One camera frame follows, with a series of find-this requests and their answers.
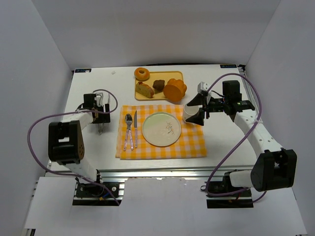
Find white ceramic mug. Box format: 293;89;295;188
182;104;199;124

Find brown chocolate muffin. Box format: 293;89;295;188
153;80;165;93

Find sliced loaf bread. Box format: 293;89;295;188
135;82;154;98

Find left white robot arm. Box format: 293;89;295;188
48;92;110;183

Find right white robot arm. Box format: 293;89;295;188
184;80;297;197

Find large orange bundt cake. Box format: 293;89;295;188
163;78;187;102

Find left blue table label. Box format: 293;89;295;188
74;68;92;73

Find blue table label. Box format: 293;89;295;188
220;64;237;69
74;68;92;73

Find green white ceramic plate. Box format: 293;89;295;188
141;112;182;147

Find right blue table label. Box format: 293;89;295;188
220;64;237;69

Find yellow plastic tray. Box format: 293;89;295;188
134;71;184;101

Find yellow checkered cloth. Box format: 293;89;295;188
115;104;207;160

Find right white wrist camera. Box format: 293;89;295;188
197;82;209;96

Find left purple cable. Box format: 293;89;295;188
27;88;121;206

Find purple cable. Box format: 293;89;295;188
200;72;268;204
27;88;121;206

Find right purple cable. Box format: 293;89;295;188
200;72;268;204

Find pink handled fork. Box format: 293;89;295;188
125;114;134;150

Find pink handled knife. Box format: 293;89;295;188
134;111;138;148

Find aluminium frame rail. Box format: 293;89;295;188
44;168;254;184

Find ring doughnut bread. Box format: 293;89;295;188
134;67;150;81

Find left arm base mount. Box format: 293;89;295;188
72;181;123;207

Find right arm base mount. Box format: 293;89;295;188
205;172;253;209

